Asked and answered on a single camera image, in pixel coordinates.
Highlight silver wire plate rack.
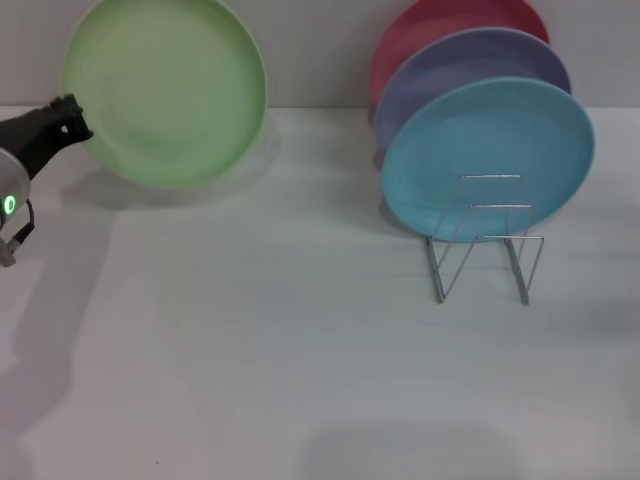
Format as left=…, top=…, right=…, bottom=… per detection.
left=424, top=173, right=545, bottom=305

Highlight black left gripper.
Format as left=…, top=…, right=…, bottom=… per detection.
left=0, top=93, right=95, bottom=179

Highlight light blue round plate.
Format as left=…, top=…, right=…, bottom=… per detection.
left=382, top=76, right=596, bottom=244

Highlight green round plate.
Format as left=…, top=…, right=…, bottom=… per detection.
left=62, top=0, right=269, bottom=190

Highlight pink round plate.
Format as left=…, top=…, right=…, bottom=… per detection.
left=369, top=0, right=551, bottom=109

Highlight purple round plate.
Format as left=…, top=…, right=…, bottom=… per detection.
left=375, top=27, right=573, bottom=154

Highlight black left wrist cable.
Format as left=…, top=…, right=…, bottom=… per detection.
left=13, top=198, right=36, bottom=247

